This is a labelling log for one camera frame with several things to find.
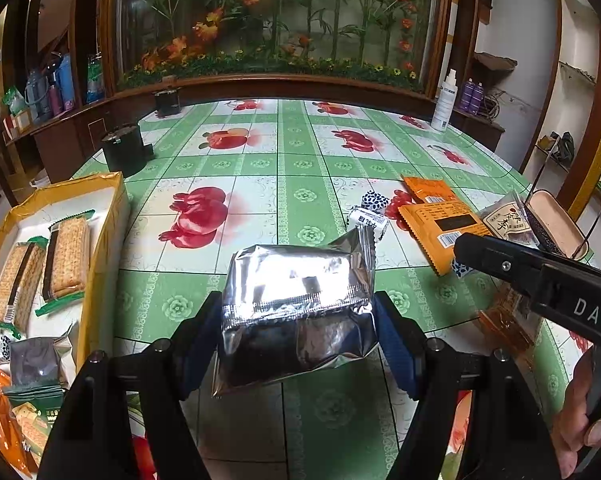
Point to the wooden shelf unit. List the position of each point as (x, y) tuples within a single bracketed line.
[(65, 135)]

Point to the large orange black-band packet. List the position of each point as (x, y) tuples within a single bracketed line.
[(430, 232)]

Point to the glass cabinet with artificial flowers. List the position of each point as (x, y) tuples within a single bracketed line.
[(280, 20)]

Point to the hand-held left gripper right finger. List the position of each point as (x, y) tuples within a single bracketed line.
[(395, 350)]

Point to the white spray bottle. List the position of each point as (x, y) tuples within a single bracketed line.
[(443, 110)]

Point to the small green snack packet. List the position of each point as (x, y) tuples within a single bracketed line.
[(30, 402)]

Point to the yellow cardboard box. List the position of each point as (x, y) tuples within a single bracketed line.
[(108, 240)]

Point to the grey jug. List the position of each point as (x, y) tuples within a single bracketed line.
[(35, 97)]

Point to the pink bottle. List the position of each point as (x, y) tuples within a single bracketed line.
[(55, 101)]

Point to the clear printed snack packet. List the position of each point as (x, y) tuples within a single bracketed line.
[(505, 220)]

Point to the black box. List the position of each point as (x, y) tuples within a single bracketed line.
[(123, 152), (168, 105)]

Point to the green fruit-print tablecloth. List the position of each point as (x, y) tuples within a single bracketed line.
[(305, 160)]

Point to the small dotted candy packet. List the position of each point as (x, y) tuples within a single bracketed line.
[(375, 201), (461, 270)]

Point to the orange-edged cracker packet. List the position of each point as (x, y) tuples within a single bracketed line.
[(505, 320)]

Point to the blue thermos bottle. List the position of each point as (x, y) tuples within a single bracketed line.
[(66, 85)]

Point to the beige open glasses case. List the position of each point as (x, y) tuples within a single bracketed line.
[(555, 220)]

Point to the person's right hand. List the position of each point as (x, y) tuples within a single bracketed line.
[(572, 410)]

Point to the purple spray can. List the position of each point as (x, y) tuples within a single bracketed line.
[(478, 100), (466, 99)]

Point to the orange snack packet with barcode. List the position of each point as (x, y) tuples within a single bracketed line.
[(428, 189)]

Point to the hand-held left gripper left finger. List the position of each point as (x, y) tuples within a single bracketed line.
[(203, 345)]

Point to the green-edged cracker packet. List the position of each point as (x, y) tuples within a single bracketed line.
[(18, 280), (68, 260)]

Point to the green plastic bag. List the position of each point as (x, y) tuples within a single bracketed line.
[(94, 80)]

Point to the thin-framed eyeglasses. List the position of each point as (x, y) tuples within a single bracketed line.
[(535, 183)]

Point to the silver foil snack packet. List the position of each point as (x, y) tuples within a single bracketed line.
[(290, 285)]

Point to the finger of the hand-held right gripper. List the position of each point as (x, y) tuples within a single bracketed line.
[(500, 262)]

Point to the small white candy packet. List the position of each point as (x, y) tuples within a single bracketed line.
[(0, 346), (368, 220)]

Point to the orange snack bag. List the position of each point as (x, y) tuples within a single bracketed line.
[(3, 420)]

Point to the dark foil snack packet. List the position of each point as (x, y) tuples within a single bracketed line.
[(38, 360)]

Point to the green and white packet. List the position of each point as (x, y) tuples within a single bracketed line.
[(13, 101)]

